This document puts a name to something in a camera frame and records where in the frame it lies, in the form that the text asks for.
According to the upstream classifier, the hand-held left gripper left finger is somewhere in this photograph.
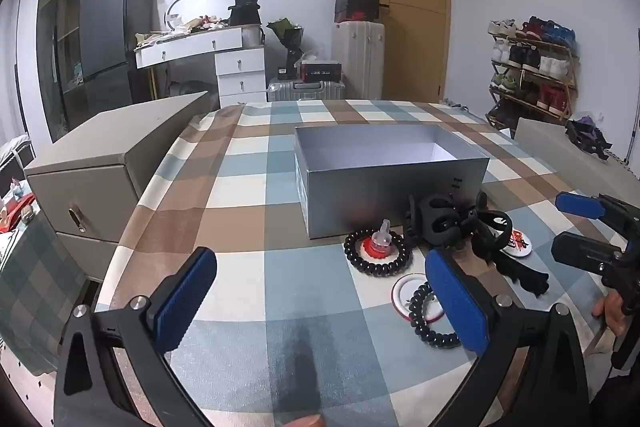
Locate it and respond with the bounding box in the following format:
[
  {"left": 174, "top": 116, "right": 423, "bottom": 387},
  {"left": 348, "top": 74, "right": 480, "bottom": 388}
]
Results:
[{"left": 52, "top": 247, "right": 218, "bottom": 427}]

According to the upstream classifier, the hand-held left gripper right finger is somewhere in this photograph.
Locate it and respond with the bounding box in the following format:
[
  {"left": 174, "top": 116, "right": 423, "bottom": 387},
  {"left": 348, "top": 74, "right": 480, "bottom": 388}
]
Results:
[{"left": 424, "top": 248, "right": 591, "bottom": 427}]

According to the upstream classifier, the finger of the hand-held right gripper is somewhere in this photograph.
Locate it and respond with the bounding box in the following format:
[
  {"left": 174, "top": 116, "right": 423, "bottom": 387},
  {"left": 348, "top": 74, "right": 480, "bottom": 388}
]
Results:
[
  {"left": 551, "top": 232, "right": 628, "bottom": 275},
  {"left": 556, "top": 192, "right": 640, "bottom": 240}
]

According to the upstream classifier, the black spiral hair tie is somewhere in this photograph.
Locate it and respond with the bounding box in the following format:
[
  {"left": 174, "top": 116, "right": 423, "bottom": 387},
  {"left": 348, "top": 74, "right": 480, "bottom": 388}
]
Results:
[
  {"left": 409, "top": 284, "right": 462, "bottom": 349},
  {"left": 343, "top": 229, "right": 413, "bottom": 278}
]

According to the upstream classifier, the white badge with red rim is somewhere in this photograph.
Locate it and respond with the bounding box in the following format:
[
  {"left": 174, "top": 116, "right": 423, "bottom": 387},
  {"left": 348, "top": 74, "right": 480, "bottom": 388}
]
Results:
[{"left": 391, "top": 274, "right": 447, "bottom": 323}]

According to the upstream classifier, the white badge with red print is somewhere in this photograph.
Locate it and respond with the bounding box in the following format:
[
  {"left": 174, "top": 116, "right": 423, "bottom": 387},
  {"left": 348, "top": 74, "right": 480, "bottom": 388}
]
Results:
[{"left": 500, "top": 229, "right": 532, "bottom": 256}]

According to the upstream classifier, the black hair claw clip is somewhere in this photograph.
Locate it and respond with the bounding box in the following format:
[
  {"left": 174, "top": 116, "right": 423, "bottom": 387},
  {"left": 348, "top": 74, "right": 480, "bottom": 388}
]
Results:
[{"left": 405, "top": 193, "right": 481, "bottom": 254}]

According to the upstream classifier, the red bottle cap piece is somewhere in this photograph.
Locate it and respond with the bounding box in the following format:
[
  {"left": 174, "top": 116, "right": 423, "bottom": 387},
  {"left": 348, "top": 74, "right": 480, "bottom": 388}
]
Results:
[{"left": 368, "top": 219, "right": 393, "bottom": 260}]

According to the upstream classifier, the silver cardboard box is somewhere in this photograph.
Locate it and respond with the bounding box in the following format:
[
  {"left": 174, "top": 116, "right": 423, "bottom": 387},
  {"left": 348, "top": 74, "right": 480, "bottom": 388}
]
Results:
[{"left": 294, "top": 124, "right": 490, "bottom": 240}]

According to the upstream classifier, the person's right forearm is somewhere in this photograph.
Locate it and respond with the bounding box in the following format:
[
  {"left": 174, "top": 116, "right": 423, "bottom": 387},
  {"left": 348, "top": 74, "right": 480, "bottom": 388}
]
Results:
[{"left": 592, "top": 369, "right": 640, "bottom": 427}]

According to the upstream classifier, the person's right hand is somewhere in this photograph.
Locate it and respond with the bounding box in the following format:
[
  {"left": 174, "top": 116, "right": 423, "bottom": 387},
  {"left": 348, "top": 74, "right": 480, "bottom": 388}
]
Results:
[{"left": 592, "top": 293, "right": 627, "bottom": 335}]

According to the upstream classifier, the black folded stand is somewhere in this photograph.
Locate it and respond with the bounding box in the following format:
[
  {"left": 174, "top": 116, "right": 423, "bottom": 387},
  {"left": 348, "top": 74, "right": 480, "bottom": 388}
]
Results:
[{"left": 567, "top": 122, "right": 613, "bottom": 160}]

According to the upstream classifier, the purple cloth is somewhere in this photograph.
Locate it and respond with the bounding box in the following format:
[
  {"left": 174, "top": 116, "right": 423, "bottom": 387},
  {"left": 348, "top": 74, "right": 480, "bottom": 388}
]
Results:
[{"left": 565, "top": 116, "right": 601, "bottom": 142}]

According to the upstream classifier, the checked tablecloth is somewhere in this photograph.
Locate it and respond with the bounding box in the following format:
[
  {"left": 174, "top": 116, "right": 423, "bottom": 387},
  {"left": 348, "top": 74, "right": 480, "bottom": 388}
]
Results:
[{"left": 95, "top": 99, "right": 617, "bottom": 427}]

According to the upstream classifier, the wooden shoe rack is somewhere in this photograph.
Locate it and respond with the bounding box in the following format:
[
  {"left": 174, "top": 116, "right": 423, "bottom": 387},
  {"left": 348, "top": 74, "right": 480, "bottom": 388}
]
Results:
[{"left": 487, "top": 32, "right": 578, "bottom": 130}]

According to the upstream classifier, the shoe rack with shoes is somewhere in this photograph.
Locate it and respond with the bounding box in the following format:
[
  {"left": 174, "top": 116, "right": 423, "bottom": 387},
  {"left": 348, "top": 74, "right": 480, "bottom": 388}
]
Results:
[{"left": 488, "top": 16, "right": 577, "bottom": 120}]

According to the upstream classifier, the grey drawer cabinet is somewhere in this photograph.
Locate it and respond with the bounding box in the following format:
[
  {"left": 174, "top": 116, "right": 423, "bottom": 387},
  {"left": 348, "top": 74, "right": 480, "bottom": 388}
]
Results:
[{"left": 23, "top": 91, "right": 210, "bottom": 283}]

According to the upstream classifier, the grey bag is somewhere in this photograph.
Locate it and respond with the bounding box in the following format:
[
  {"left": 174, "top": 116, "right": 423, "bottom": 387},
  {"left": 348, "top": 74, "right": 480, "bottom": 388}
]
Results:
[{"left": 167, "top": 79, "right": 218, "bottom": 100}]

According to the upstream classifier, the silver suitcase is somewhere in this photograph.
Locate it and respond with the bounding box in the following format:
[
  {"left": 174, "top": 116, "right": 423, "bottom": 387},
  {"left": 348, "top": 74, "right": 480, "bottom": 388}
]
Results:
[{"left": 267, "top": 78, "right": 347, "bottom": 102}]

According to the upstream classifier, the white dressing table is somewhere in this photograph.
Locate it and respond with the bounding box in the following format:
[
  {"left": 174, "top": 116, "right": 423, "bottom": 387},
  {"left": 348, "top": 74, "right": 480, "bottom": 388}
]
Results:
[{"left": 134, "top": 27, "right": 267, "bottom": 110}]

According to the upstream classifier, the wooden door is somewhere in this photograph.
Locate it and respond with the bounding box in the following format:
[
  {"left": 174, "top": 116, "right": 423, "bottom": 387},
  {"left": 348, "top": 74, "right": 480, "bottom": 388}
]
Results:
[{"left": 364, "top": 0, "right": 453, "bottom": 102}]

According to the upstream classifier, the white suitcase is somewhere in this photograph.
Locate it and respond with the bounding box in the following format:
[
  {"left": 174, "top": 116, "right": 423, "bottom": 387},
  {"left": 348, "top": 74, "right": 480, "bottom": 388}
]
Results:
[{"left": 332, "top": 21, "right": 386, "bottom": 100}]

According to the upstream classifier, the black and red box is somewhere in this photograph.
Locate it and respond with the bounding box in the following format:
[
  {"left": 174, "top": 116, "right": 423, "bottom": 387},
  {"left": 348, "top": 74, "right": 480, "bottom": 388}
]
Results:
[{"left": 300, "top": 61, "right": 343, "bottom": 82}]

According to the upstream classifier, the white ribbed pot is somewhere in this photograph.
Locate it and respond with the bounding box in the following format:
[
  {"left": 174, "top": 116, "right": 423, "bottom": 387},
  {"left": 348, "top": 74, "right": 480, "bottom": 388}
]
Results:
[{"left": 241, "top": 24, "right": 264, "bottom": 48}]

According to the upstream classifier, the glass door wardrobe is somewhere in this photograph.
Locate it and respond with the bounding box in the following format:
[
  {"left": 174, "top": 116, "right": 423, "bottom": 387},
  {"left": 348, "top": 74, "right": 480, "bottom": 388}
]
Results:
[{"left": 37, "top": 0, "right": 123, "bottom": 142}]

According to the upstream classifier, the dark grey fridge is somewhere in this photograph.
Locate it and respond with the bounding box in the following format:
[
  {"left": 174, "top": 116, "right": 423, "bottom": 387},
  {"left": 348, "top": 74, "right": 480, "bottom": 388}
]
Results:
[{"left": 80, "top": 0, "right": 153, "bottom": 108}]

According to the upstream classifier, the dark wrapped flower bouquet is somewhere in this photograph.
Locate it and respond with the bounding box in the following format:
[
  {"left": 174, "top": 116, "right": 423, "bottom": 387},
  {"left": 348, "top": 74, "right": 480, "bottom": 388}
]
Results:
[{"left": 266, "top": 18, "right": 305, "bottom": 72}]

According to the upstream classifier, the black shoe box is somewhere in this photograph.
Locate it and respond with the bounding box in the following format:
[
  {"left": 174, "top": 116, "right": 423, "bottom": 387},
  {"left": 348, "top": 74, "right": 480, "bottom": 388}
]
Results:
[{"left": 333, "top": 0, "right": 381, "bottom": 24}]

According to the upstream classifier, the oval mirror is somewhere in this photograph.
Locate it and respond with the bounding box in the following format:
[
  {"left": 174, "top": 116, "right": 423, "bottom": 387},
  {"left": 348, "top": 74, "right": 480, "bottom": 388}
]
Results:
[{"left": 165, "top": 0, "right": 236, "bottom": 30}]

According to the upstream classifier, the black bag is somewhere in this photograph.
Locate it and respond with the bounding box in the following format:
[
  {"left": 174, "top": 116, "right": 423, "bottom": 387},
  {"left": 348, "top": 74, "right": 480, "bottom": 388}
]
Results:
[{"left": 227, "top": 0, "right": 263, "bottom": 26}]

